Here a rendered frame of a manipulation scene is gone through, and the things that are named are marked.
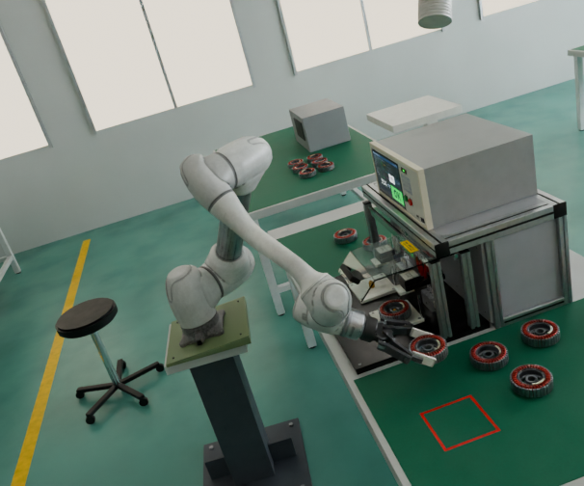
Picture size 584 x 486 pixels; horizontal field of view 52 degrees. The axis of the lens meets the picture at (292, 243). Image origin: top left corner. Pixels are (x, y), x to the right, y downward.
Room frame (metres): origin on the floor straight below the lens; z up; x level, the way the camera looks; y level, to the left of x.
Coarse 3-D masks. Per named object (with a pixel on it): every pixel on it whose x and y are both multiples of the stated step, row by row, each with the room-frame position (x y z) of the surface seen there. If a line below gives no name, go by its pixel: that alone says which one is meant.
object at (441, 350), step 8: (424, 336) 1.49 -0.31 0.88; (432, 336) 1.48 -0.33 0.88; (416, 344) 1.47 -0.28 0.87; (424, 344) 1.48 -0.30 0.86; (432, 344) 1.47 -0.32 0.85; (440, 344) 1.43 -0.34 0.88; (424, 352) 1.42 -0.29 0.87; (432, 352) 1.41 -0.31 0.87; (440, 352) 1.40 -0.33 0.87; (440, 360) 1.40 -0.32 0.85
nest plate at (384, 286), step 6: (378, 282) 2.05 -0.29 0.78; (384, 282) 2.04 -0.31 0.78; (390, 282) 2.03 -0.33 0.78; (372, 288) 2.01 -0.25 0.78; (378, 288) 2.00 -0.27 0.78; (384, 288) 1.99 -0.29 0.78; (390, 288) 1.97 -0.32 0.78; (372, 294) 1.97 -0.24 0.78; (378, 294) 1.96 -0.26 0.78; (384, 294) 1.95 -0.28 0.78; (366, 300) 1.95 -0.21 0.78
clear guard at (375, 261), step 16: (384, 240) 1.81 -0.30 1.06; (400, 240) 1.78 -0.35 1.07; (352, 256) 1.77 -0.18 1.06; (368, 256) 1.73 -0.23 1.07; (384, 256) 1.70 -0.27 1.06; (400, 256) 1.67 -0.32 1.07; (416, 256) 1.64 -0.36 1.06; (432, 256) 1.61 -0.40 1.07; (352, 272) 1.71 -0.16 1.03; (368, 272) 1.62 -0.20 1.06; (384, 272) 1.60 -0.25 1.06; (400, 272) 1.58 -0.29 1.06; (352, 288) 1.65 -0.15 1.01; (368, 288) 1.57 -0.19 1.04
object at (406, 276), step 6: (414, 270) 1.82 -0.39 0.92; (402, 276) 1.80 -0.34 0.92; (408, 276) 1.79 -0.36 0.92; (414, 276) 1.78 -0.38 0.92; (420, 276) 1.77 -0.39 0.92; (444, 276) 1.77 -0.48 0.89; (402, 282) 1.78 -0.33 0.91; (408, 282) 1.76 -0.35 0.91; (414, 282) 1.76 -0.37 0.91; (420, 282) 1.77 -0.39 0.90; (426, 282) 1.77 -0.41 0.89; (396, 288) 1.80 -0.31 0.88; (402, 288) 1.79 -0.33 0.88; (408, 288) 1.76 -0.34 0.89; (414, 288) 1.76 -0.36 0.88; (402, 294) 1.76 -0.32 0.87
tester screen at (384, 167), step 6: (372, 150) 2.11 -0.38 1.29; (378, 156) 2.05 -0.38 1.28; (378, 162) 2.07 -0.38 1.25; (384, 162) 2.00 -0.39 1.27; (390, 162) 1.93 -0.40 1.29; (378, 168) 2.08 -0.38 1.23; (384, 168) 2.01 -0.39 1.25; (390, 168) 1.94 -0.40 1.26; (396, 168) 1.88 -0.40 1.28; (378, 174) 2.10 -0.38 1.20; (384, 174) 2.03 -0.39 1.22; (390, 174) 1.95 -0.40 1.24; (396, 174) 1.89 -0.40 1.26; (390, 186) 1.98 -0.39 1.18; (396, 186) 1.91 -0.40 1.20; (402, 204) 1.89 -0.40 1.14
